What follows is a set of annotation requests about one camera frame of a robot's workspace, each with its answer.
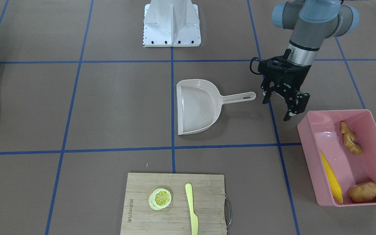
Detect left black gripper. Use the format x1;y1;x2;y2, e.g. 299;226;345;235
257;56;311;121

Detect tan toy ginger root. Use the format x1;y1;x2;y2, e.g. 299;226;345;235
340;121;364;156

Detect beige plastic dustpan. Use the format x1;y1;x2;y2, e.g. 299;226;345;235
176;79;256;135

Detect yellow toy corn cob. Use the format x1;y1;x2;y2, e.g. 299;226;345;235
320;152;344;204

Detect brown toy potato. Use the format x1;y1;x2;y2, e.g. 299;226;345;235
348;181;376;203

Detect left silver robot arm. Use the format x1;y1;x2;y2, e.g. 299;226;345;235
249;0;360;121

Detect pink plastic bin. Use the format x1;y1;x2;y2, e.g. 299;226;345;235
297;109;376;207

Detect yellow plastic knife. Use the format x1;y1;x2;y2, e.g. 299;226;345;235
185;183;199;235

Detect yellow lemon slices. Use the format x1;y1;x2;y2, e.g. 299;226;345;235
148;188;172;210

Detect wooden cutting board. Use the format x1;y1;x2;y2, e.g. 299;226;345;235
120;173;227;235

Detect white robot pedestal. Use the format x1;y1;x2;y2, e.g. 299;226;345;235
142;0;201;47

